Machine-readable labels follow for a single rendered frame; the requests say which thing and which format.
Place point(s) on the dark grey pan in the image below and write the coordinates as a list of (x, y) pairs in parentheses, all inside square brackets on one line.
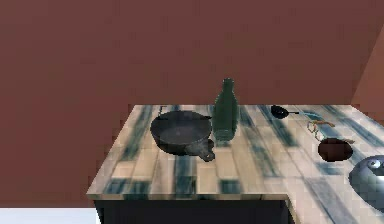
[(180, 131)]

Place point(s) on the dark green glass bottle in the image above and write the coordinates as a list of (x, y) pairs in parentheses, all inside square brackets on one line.
[(225, 113)]

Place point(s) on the dark brown round bowl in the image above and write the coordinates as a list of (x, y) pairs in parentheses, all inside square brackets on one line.
[(334, 150)]

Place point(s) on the wood plank kitchen counter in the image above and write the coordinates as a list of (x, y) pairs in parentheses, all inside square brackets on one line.
[(240, 166)]

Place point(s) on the grey round pot lid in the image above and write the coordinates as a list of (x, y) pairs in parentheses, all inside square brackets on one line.
[(368, 180)]

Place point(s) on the small black ladle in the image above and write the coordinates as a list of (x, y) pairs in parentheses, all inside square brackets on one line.
[(279, 112)]

